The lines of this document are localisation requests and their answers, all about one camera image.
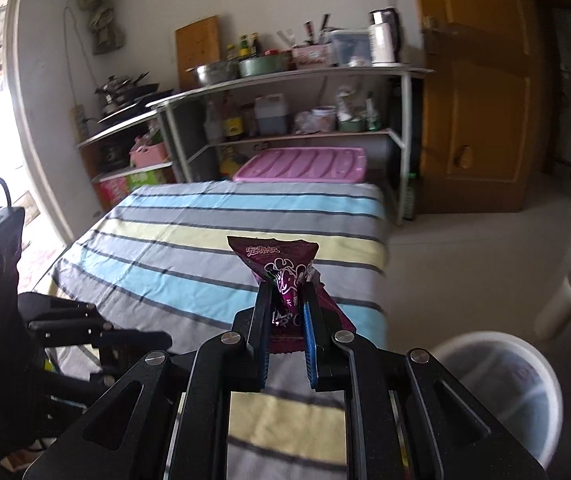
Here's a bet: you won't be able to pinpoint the clear plastic bottle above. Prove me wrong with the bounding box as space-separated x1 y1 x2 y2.
204 102 223 146

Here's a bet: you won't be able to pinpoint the low white shelf rack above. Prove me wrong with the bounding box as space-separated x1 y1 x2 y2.
76 110 176 201

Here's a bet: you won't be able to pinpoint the green cooking pot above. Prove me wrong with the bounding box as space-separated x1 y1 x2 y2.
238 55 291 78

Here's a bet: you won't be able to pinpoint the striped tablecloth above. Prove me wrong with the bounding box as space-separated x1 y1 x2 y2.
48 180 391 480

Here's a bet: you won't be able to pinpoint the black frying pans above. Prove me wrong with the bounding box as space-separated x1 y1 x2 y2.
95 72 173 121

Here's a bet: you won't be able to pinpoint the pink storage box lid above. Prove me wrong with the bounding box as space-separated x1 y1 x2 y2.
232 147 369 183

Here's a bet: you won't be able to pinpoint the wooden door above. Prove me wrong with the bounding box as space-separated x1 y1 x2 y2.
408 0 561 213

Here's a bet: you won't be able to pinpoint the steel mixing bowl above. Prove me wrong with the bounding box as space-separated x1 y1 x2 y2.
185 60 240 88

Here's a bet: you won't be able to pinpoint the clear plastic storage container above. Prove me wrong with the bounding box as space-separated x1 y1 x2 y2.
328 29 372 68

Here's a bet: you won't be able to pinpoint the white electric kettle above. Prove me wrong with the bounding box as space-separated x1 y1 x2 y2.
368 7 402 67

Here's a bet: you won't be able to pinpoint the red carton box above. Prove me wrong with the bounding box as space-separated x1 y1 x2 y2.
96 176 131 211

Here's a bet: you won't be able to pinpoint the white jug with dark liquid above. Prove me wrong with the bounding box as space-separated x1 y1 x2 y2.
254 92 289 136

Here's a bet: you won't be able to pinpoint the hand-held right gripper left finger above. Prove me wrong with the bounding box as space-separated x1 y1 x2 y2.
20 282 272 480

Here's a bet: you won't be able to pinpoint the yellow oil bottle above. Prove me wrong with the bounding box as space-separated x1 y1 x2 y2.
219 145 248 179

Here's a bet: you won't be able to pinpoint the crumpled clear plastic bag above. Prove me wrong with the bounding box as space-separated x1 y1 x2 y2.
293 110 319 133

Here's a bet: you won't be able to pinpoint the yellow label sauce bottle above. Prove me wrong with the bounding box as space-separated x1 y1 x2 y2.
222 97 245 142

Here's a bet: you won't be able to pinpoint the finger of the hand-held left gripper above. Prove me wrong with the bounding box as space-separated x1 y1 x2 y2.
29 323 173 366
18 292 108 323

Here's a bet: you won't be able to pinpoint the pink utensil holder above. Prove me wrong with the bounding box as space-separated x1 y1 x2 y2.
291 44 333 71

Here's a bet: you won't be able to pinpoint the green hanging cloth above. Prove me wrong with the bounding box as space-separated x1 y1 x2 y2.
78 0 128 56

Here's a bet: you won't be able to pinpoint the white trash bin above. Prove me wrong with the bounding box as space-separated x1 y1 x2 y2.
430 331 563 468

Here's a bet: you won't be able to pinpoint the pink woven basket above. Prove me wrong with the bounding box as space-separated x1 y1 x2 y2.
129 137 168 168

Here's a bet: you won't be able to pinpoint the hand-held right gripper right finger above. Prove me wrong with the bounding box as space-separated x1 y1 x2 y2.
303 272 536 480

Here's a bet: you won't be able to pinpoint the green carton box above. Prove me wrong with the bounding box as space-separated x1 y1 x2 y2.
125 169 166 192

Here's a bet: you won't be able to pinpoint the purple snack wrapper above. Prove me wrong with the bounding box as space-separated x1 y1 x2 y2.
226 235 356 356

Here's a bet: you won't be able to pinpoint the wooden cutting board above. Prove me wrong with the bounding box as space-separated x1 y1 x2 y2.
174 15 222 92

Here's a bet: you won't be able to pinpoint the white power strip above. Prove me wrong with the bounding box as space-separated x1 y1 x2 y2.
72 105 89 144

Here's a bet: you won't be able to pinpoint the tall white shelf rack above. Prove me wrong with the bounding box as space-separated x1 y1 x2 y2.
145 62 436 226

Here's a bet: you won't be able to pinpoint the white bags in bowl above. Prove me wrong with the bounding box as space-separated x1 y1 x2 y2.
335 87 369 120

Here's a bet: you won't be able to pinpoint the white plastic tub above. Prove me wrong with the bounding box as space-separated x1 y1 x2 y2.
311 106 337 132

